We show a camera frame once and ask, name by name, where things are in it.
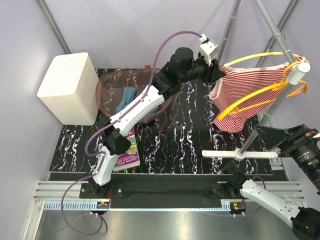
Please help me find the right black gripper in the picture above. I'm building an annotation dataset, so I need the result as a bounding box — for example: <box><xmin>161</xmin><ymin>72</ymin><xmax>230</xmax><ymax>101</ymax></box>
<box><xmin>253</xmin><ymin>120</ymin><xmax>320</xmax><ymax>188</ymax></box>

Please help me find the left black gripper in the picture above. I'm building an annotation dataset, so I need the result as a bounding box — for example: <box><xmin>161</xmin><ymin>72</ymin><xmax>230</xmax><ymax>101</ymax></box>
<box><xmin>179</xmin><ymin>53</ymin><xmax>226</xmax><ymax>85</ymax></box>

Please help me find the red white striped top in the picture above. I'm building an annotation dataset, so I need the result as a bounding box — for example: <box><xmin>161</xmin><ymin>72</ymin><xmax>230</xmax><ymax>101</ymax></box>
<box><xmin>208</xmin><ymin>53</ymin><xmax>311</xmax><ymax>133</ymax></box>

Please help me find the orange plastic hanger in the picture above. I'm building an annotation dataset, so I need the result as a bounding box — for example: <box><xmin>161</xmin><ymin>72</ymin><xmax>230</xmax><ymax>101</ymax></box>
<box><xmin>216</xmin><ymin>62</ymin><xmax>309</xmax><ymax>123</ymax></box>

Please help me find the blue tank top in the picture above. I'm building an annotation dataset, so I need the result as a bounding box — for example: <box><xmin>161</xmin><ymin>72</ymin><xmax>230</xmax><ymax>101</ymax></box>
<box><xmin>115</xmin><ymin>87</ymin><xmax>137</xmax><ymax>114</ymax></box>

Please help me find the yellow plastic hanger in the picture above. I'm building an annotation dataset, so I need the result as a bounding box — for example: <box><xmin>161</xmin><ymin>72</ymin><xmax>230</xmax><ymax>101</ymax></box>
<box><xmin>219</xmin><ymin>51</ymin><xmax>311</xmax><ymax>73</ymax></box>

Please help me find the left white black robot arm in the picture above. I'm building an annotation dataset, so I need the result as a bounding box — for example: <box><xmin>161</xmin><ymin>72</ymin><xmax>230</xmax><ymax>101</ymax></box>
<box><xmin>84</xmin><ymin>46</ymin><xmax>225</xmax><ymax>198</ymax></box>

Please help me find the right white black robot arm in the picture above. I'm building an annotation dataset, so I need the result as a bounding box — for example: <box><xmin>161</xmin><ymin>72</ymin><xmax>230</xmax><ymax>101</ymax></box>
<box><xmin>226</xmin><ymin>124</ymin><xmax>320</xmax><ymax>240</ymax></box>

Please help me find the black marble pattern mat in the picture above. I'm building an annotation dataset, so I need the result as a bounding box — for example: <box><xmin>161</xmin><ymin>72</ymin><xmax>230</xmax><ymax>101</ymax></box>
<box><xmin>49</xmin><ymin>80</ymin><xmax>272</xmax><ymax>175</ymax></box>

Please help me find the white grey clothes rack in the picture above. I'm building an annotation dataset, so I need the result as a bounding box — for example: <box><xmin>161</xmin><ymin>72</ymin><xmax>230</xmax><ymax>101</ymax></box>
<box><xmin>202</xmin><ymin>0</ymin><xmax>310</xmax><ymax>162</ymax></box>

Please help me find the brown transparent oval basket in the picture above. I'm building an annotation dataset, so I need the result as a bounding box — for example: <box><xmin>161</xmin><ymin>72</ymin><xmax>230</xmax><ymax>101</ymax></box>
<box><xmin>95</xmin><ymin>65</ymin><xmax>173</xmax><ymax>128</ymax></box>

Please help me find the purple treehouse book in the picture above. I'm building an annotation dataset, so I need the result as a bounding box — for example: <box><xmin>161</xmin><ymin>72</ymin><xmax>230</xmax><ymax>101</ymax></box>
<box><xmin>113</xmin><ymin>127</ymin><xmax>140</xmax><ymax>172</ymax></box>

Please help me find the white rectangular bin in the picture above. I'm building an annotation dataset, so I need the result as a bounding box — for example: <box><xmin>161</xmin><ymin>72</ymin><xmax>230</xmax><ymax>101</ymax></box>
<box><xmin>37</xmin><ymin>52</ymin><xmax>99</xmax><ymax>126</ymax></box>

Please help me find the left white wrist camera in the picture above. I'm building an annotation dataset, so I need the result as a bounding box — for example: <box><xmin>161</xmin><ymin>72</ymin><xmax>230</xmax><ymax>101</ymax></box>
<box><xmin>199</xmin><ymin>34</ymin><xmax>220</xmax><ymax>66</ymax></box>

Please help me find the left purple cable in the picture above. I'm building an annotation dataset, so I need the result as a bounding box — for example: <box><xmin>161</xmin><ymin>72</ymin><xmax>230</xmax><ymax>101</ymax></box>
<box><xmin>60</xmin><ymin>30</ymin><xmax>203</xmax><ymax>236</ymax></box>

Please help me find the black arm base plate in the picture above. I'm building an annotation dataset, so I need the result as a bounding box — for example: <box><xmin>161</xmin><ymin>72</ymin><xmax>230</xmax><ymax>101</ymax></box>
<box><xmin>79</xmin><ymin>172</ymin><xmax>249</xmax><ymax>210</ymax></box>

